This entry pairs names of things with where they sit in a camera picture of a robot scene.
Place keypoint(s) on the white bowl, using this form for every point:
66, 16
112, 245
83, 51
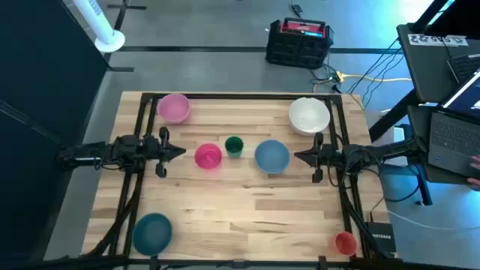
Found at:
309, 115

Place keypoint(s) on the green cup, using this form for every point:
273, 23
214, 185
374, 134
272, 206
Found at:
234, 145

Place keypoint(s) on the black keyboard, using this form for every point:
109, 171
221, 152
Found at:
467, 67

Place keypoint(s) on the grey laptop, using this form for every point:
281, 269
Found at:
450, 142

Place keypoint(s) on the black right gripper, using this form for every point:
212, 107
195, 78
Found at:
330, 155

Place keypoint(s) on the black power adapter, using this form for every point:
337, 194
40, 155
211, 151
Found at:
297, 9

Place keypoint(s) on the black partition foot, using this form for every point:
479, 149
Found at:
122, 69
122, 11

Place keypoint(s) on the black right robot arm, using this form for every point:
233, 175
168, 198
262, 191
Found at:
382, 153

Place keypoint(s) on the black network switch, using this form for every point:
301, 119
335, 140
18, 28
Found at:
382, 238

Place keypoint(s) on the white paper label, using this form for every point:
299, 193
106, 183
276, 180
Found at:
437, 39

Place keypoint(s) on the blue bowl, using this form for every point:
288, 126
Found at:
272, 156

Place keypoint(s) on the orange cup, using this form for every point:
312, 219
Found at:
345, 243

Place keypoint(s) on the black aluminium table frame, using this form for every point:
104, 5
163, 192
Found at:
240, 96

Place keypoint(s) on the person's hand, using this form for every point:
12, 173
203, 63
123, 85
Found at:
475, 162

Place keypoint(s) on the black monitor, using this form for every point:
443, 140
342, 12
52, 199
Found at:
457, 18

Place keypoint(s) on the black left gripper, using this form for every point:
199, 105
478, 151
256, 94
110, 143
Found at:
153, 149

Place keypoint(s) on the light pink bowl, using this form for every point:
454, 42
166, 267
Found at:
173, 108

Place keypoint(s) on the dark partition panel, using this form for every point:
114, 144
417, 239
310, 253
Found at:
37, 75

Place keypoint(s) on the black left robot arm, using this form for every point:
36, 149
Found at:
93, 152

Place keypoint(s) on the magenta bowl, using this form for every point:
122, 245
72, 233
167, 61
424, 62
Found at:
208, 155

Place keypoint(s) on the teal bowl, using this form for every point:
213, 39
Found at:
152, 234

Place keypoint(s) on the black standing desk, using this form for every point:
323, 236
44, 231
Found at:
423, 75

